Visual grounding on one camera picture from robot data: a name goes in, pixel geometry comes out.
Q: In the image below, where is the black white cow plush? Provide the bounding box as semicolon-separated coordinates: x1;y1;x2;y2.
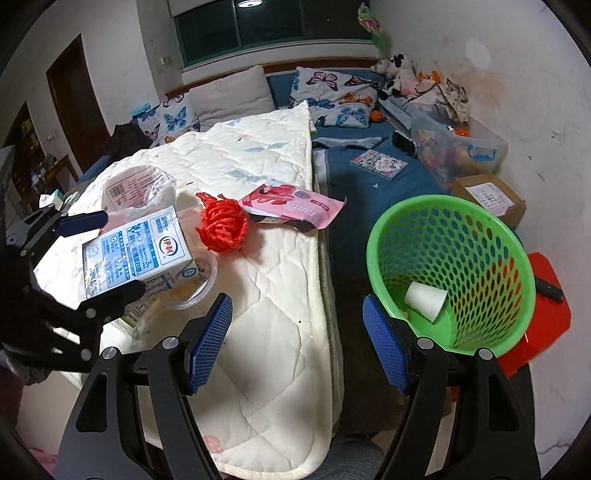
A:
385;53;419;97

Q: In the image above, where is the clear plastic storage bin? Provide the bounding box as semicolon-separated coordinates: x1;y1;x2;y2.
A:
409;102;509;190

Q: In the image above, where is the orange mesh net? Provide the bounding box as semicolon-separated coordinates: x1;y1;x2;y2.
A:
195;191;250;254

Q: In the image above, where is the person's grey trouser leg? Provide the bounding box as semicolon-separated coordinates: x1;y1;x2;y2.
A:
318;431;386;480

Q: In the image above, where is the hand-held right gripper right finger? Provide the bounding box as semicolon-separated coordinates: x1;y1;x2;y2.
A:
361;294;541;480

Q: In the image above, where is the person's left forearm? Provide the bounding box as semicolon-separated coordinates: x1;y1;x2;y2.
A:
0;346;51;386

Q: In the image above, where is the large butterfly print pillow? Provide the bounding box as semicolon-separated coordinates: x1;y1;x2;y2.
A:
290;66;386;128

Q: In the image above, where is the blue white plastic package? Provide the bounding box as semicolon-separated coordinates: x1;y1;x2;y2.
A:
82;206;197;329

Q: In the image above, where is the clear printed plastic bag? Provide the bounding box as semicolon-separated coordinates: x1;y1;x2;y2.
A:
102;164;178;217

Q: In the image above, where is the clear plastic round lid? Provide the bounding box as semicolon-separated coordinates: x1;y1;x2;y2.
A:
157;251;219;311

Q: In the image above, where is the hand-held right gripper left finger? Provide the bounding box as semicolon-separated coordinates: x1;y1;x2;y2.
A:
53;293;234;480

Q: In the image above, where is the white quilted blanket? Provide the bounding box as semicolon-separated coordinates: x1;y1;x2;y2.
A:
34;100;345;476

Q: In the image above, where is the blue dotted cloth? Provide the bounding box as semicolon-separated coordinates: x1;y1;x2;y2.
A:
379;98;414;130

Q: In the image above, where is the pink snack packet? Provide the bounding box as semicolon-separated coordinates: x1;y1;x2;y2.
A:
238;180;347;230

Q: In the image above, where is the small butterfly print pillow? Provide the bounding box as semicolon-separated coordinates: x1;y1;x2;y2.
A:
130;92;201;149

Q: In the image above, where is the red plastic stool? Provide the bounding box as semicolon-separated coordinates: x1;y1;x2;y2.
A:
496;251;573;378

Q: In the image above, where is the black remote control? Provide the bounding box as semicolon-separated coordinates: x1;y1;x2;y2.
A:
533;275;565;304

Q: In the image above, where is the brown wooden door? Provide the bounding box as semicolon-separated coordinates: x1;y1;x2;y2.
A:
46;46;112;160

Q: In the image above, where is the dark cluttered shelf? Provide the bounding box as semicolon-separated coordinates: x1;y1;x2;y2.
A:
0;104;79;217

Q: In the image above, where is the wooden headboard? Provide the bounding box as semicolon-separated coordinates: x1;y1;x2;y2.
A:
165;58;384;100

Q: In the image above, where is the colourful hanging decoration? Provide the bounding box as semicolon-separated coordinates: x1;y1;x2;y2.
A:
358;2;393;56

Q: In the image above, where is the brown cardboard box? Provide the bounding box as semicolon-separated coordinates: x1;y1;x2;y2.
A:
450;174;527;228

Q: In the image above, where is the dark cloth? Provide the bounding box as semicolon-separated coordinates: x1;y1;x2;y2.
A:
102;124;153;160

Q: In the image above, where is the black handheld device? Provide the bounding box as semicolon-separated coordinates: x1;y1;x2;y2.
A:
392;130;419;155

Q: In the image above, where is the grey pillow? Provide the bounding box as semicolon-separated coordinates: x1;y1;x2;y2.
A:
187;65;278;132

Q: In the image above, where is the pink printed booklet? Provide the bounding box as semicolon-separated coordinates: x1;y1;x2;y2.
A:
349;148;409;176

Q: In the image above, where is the orange fox plush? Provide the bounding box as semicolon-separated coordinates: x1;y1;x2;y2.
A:
416;69;441;93

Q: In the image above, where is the white paper cup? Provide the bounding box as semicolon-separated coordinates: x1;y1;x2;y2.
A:
403;281;448;323

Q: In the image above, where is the beige patterned cloth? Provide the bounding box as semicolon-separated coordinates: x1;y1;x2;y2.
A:
434;78;472;125

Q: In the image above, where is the green plastic basket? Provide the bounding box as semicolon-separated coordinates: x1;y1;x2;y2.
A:
366;195;536;357

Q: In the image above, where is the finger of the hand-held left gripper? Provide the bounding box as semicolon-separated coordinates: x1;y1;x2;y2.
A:
4;205;110;260
28;279;147;374

